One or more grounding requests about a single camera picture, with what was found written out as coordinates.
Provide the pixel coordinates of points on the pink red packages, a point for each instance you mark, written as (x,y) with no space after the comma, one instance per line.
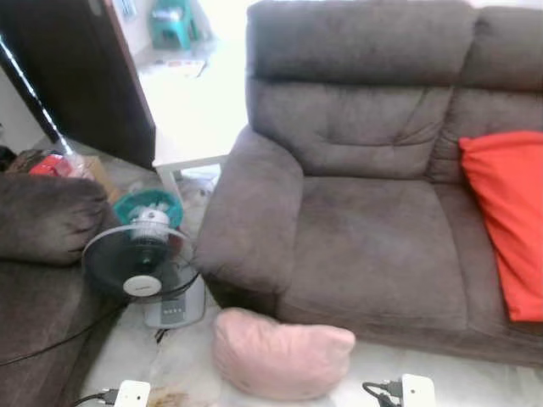
(47,164)

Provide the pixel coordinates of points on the pink cat face pillow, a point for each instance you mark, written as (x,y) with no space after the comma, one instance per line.
(280,356)

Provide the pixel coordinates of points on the dark brown wooden door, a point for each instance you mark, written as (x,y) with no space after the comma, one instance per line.
(85,76)

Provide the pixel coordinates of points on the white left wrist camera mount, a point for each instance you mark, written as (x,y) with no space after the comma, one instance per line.
(133,395)

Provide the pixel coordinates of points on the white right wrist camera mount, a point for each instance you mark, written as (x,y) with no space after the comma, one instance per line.
(418,392)

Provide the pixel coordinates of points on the brown cardboard box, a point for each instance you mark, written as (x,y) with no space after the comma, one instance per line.
(100,174)

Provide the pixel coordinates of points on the grey long sofa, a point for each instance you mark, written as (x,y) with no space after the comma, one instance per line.
(42,220)

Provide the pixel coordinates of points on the teal plastic basket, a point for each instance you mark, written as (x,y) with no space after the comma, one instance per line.
(127,202)

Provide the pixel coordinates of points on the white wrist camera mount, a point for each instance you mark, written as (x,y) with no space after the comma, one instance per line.
(133,395)
(418,392)

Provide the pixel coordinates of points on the white low table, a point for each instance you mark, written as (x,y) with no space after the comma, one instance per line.
(195,144)

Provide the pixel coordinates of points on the grey two seat sofa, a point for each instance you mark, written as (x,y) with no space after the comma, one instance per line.
(365,237)

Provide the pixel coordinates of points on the red pillow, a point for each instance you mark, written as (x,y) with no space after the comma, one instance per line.
(509,220)

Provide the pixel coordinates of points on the green plastic stool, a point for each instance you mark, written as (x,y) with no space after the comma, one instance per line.
(174,24)

